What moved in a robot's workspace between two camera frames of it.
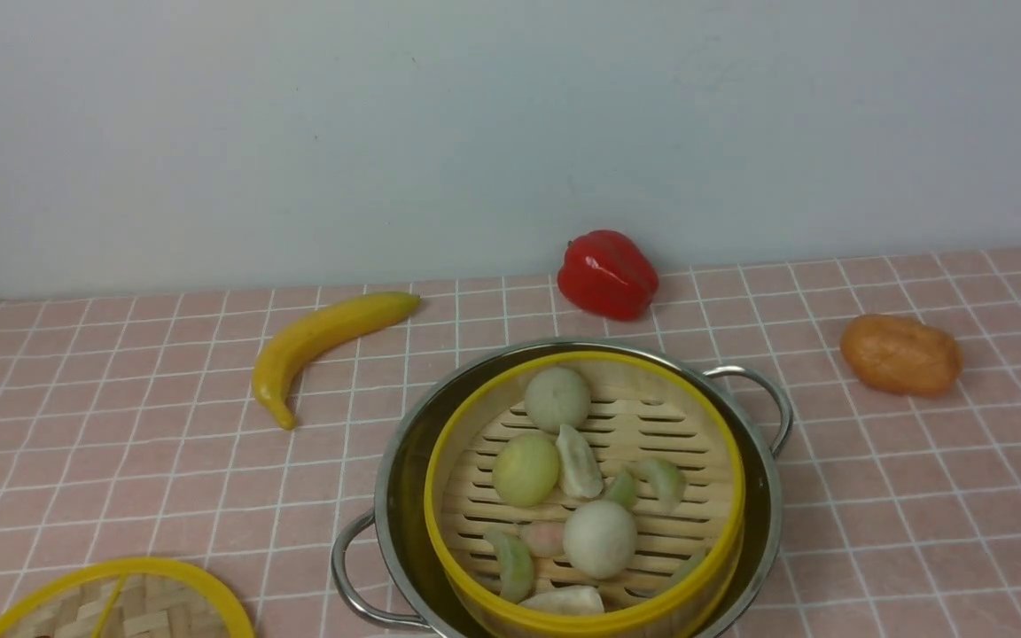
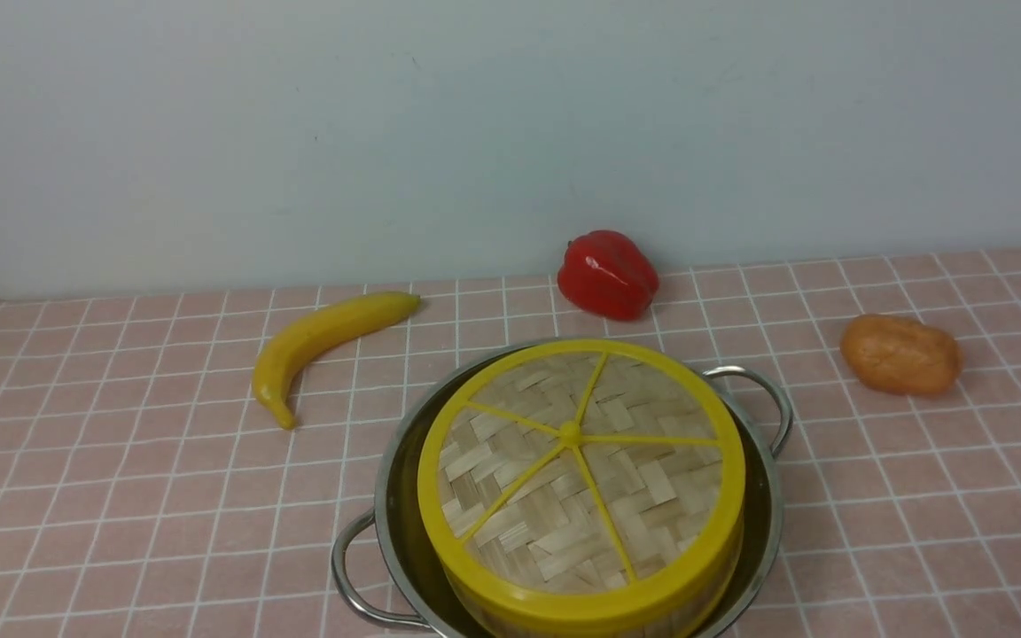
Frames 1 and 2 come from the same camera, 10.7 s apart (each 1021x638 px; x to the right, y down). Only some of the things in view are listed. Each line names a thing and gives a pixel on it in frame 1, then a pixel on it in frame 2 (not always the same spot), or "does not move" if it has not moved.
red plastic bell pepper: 608,274 does not move
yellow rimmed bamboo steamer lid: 131,598 → 586,482
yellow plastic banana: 302,337 does not move
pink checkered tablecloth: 82,426 does not move
